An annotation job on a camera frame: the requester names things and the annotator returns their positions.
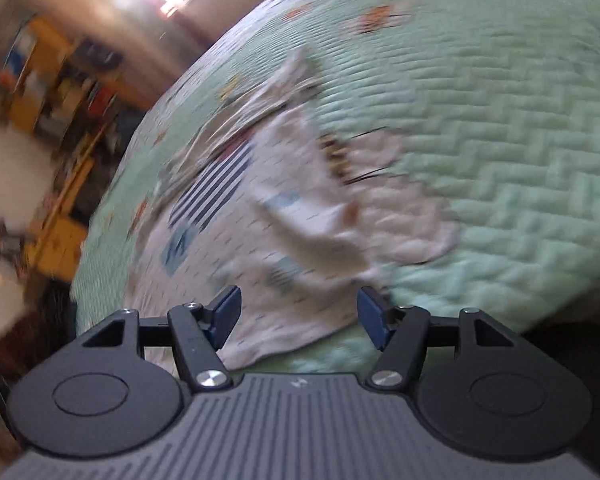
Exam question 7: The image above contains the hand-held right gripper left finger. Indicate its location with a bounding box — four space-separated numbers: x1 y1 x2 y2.
81 284 243 395

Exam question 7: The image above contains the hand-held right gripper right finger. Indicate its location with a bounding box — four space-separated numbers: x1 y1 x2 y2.
356 286 517 391

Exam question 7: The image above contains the white star-print garment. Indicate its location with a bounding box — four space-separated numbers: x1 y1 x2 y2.
127 50 462 373

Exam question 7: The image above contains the wooden desk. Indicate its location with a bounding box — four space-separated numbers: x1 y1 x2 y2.
25 125 121 281

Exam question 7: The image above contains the dark furniture piece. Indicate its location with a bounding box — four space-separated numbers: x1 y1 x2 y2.
0 280 81 376

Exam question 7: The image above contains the green quilted bee bedspread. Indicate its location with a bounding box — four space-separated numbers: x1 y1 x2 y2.
72 0 600 376

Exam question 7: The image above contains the pink curtain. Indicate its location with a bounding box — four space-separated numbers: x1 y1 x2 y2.
20 0 216 96

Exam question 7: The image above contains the wooden bookshelf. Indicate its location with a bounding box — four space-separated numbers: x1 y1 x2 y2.
0 15 151 136

